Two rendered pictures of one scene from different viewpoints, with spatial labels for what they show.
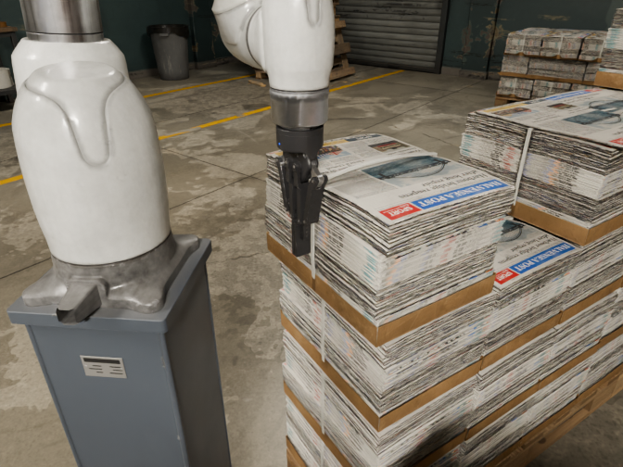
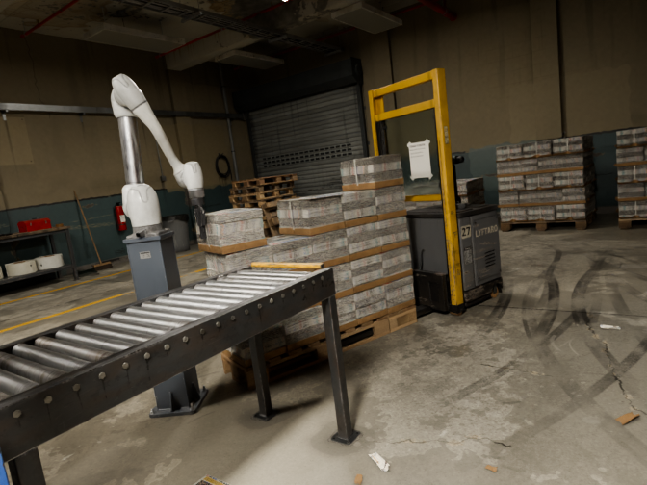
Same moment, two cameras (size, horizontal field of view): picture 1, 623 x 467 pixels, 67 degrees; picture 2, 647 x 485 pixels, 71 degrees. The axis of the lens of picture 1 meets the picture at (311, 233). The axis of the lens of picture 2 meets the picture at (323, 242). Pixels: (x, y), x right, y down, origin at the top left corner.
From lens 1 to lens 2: 205 cm
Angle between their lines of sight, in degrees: 20
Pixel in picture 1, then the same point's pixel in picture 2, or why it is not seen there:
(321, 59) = (198, 180)
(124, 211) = (150, 213)
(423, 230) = (229, 217)
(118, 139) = (149, 196)
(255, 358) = not seen: hidden behind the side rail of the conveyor
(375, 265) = (218, 228)
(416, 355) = (241, 262)
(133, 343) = (152, 245)
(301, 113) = (195, 193)
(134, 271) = (152, 228)
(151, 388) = (157, 260)
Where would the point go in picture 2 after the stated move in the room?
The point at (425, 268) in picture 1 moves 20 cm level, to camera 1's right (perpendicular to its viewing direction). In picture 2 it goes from (235, 231) to (270, 226)
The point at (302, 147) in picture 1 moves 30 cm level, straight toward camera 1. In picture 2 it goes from (197, 203) to (185, 206)
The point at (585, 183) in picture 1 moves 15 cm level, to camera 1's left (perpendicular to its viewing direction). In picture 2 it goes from (304, 214) to (281, 216)
